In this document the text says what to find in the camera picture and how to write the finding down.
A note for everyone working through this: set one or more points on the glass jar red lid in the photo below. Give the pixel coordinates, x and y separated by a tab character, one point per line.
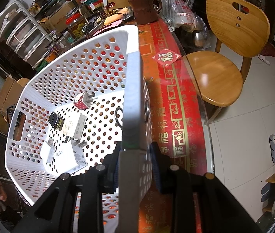
75	24

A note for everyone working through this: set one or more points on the brown cardboard box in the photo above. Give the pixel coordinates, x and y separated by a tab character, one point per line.
9	96

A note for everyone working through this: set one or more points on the yellow toy race car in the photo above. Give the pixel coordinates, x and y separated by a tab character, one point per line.
55	121

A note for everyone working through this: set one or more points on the brown ceramic mug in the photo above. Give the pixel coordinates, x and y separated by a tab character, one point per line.
145	11

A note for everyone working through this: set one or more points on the wooden chair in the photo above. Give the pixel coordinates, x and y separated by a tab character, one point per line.
241	30

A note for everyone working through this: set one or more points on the clear plastic bag with bowls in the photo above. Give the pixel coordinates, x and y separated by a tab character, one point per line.
178	13

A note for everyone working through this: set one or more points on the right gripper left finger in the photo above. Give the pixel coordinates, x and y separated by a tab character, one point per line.
55	209

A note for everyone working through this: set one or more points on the white flat charger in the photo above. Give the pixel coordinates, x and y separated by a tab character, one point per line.
47	151

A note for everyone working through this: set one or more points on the white plastic drawer tower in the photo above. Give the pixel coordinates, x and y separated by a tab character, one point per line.
23	34

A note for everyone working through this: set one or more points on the white square charger block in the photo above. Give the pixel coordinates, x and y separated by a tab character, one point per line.
74	125

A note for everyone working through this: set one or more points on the red patterned tablecloth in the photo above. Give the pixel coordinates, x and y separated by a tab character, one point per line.
177	125

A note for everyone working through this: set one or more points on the red fu sticker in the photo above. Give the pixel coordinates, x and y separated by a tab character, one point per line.
166	57

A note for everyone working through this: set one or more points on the white charger with prongs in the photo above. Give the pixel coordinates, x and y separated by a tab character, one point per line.
70	158

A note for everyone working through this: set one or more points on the white perforated plastic basket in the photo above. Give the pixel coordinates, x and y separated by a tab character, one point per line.
110	66

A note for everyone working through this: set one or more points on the red white polka charger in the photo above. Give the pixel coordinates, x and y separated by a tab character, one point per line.
83	100

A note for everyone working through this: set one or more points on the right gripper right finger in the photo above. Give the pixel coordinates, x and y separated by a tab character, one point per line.
198	195

